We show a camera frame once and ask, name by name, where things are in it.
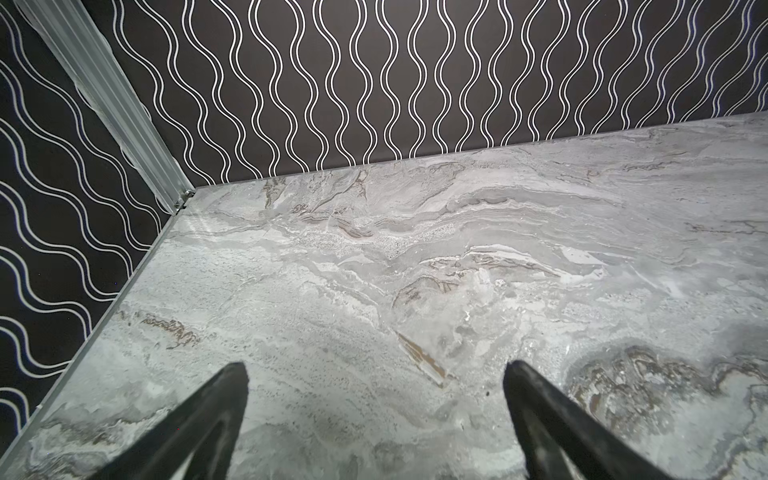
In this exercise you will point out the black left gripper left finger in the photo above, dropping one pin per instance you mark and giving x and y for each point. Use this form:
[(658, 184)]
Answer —
[(197, 437)]

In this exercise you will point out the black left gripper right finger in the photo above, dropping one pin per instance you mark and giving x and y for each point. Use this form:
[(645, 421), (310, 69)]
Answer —
[(554, 431)]

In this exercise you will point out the aluminium corner frame post left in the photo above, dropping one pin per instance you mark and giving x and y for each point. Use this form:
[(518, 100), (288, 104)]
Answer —
[(84, 53)]

